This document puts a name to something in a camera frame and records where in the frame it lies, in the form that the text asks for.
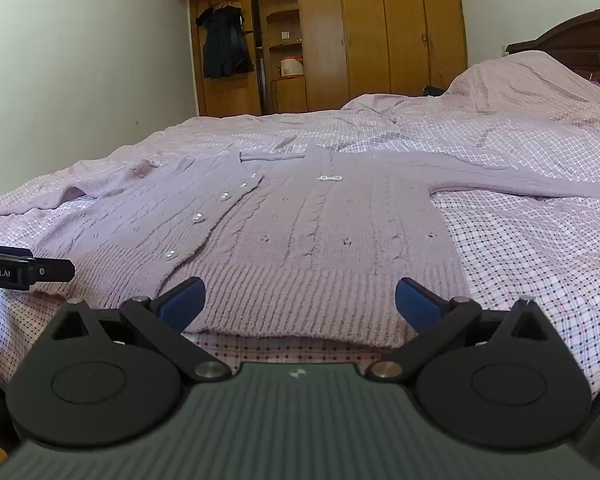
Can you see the bed with pink checked cover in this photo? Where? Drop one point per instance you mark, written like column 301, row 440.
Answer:
column 530, row 270

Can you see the dark wooden headboard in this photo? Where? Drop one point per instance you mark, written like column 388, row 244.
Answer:
column 575, row 40

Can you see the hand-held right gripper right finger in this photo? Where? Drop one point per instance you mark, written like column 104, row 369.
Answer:
column 419, row 305

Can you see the small dark object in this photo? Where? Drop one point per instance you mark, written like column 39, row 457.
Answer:
column 432, row 91

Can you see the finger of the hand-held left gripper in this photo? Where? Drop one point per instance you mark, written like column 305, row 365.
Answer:
column 55, row 270

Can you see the black hanging coat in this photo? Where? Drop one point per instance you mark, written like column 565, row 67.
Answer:
column 225, row 42

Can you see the wooden wardrobe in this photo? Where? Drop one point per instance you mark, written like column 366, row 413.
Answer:
column 370, row 30

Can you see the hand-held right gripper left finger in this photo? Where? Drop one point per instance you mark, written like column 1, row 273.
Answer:
column 182, row 305

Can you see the lilac knitted cardigan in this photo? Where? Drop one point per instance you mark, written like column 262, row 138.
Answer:
column 290, row 240

